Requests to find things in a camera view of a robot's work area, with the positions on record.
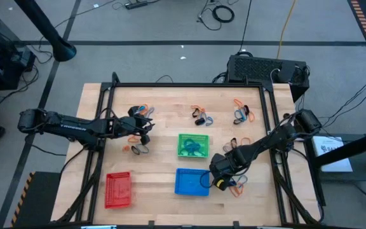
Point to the black power strip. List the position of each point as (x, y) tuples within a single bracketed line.
[(136, 5)]

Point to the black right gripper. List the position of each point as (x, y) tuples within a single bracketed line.
[(226, 167)]

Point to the brown-black rubber band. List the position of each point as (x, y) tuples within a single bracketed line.
[(234, 143)]

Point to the red plastic basket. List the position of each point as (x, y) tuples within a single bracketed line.
[(117, 191)]

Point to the green plastic basket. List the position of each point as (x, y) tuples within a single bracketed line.
[(202, 153)]

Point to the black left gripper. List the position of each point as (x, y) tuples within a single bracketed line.
[(129, 126)]

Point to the blue plastic basket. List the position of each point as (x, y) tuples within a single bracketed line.
[(186, 183)]

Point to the small orange rubber band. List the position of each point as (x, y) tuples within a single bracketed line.
[(126, 148)]

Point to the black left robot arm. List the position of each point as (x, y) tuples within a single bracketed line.
[(71, 127)]

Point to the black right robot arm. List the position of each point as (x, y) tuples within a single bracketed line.
[(265, 144)]

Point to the black pole stand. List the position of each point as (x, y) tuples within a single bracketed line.
[(43, 25)]

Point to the black computer tower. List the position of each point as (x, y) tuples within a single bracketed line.
[(256, 68)]

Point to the white printed paper sheet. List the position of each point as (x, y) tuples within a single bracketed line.
[(332, 156)]

